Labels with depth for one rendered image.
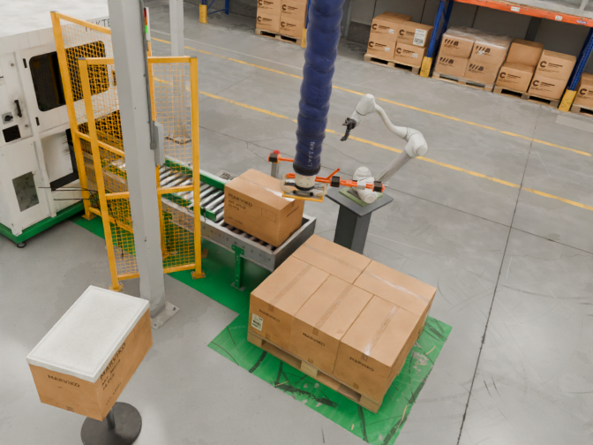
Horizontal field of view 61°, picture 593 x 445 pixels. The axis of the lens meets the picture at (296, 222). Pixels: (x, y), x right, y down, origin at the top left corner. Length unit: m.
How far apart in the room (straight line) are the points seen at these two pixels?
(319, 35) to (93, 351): 2.42
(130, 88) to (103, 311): 1.38
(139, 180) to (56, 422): 1.77
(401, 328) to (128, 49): 2.68
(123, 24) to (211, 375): 2.57
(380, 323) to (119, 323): 1.89
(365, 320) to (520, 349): 1.64
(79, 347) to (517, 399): 3.29
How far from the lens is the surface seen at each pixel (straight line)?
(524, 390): 4.72
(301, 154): 4.00
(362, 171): 4.73
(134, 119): 3.50
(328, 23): 3.61
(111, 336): 3.13
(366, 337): 3.82
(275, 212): 4.25
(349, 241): 5.08
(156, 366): 4.26
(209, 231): 4.66
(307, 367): 4.15
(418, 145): 4.46
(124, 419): 3.98
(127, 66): 3.38
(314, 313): 3.90
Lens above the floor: 3.31
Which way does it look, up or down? 35 degrees down
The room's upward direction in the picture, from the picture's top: 7 degrees clockwise
